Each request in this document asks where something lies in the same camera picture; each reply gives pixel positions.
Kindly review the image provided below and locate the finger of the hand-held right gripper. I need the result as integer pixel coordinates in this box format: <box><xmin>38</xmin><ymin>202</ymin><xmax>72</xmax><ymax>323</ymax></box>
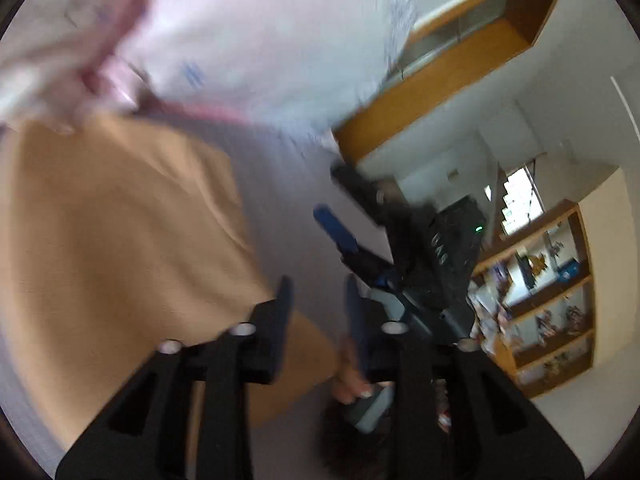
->
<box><xmin>313</xmin><ymin>204</ymin><xmax>401</xmax><ymax>291</ymax></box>
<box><xmin>330</xmin><ymin>162</ymin><xmax>401</xmax><ymax>226</ymax></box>

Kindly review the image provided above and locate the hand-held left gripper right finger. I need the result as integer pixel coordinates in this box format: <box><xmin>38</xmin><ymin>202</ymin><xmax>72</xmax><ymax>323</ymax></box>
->
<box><xmin>347</xmin><ymin>276</ymin><xmax>586</xmax><ymax>480</ymax></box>

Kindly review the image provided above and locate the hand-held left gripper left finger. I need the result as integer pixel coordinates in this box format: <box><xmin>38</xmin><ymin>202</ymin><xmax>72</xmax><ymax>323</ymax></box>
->
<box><xmin>55</xmin><ymin>275</ymin><xmax>296</xmax><ymax>480</ymax></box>

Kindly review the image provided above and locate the tan cloth garment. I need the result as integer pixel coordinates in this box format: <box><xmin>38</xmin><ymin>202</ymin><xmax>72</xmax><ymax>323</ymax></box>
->
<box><xmin>0</xmin><ymin>112</ymin><xmax>341</xmax><ymax>453</ymax></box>

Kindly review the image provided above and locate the person's right hand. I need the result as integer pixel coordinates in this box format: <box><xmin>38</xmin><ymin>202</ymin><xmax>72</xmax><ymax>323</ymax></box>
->
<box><xmin>332</xmin><ymin>334</ymin><xmax>382</xmax><ymax>406</ymax></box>

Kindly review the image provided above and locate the window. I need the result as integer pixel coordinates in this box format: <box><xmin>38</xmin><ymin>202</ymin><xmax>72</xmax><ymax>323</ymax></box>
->
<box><xmin>499</xmin><ymin>164</ymin><xmax>545</xmax><ymax>237</ymax></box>

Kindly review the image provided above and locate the wooden bookshelf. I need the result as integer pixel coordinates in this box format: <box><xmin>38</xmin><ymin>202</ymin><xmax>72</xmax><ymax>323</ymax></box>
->
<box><xmin>467</xmin><ymin>199</ymin><xmax>598</xmax><ymax>401</ymax></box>

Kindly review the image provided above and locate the white garment with pink trim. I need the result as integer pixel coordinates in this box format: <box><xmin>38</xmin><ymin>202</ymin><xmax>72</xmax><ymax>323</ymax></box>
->
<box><xmin>0</xmin><ymin>0</ymin><xmax>418</xmax><ymax>148</ymax></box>

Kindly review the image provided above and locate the wooden wall cabinet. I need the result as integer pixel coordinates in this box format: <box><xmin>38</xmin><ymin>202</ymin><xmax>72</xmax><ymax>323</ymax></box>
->
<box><xmin>332</xmin><ymin>0</ymin><xmax>573</xmax><ymax>165</ymax></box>

